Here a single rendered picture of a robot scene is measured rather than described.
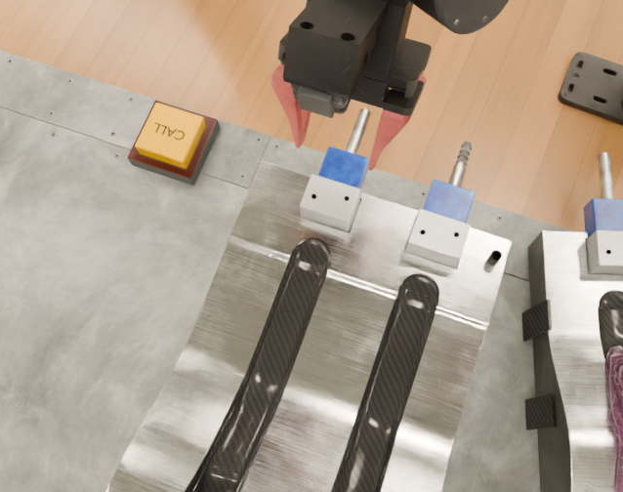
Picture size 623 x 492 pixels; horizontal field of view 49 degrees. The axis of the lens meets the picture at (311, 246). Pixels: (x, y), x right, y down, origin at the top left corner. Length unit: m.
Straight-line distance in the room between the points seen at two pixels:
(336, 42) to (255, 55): 0.47
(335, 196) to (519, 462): 0.32
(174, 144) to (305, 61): 0.38
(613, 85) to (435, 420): 0.46
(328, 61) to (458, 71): 0.47
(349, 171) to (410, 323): 0.16
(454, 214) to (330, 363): 0.18
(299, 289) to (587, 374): 0.28
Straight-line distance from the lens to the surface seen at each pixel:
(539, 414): 0.71
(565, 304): 0.72
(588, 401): 0.68
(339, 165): 0.68
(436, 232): 0.64
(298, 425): 0.63
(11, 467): 0.79
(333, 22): 0.43
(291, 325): 0.65
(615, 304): 0.74
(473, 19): 0.43
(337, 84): 0.42
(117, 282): 0.78
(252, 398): 0.64
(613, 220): 0.75
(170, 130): 0.79
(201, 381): 0.64
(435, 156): 0.81
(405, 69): 0.50
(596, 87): 0.88
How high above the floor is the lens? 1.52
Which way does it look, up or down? 72 degrees down
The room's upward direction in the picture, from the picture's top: 5 degrees counter-clockwise
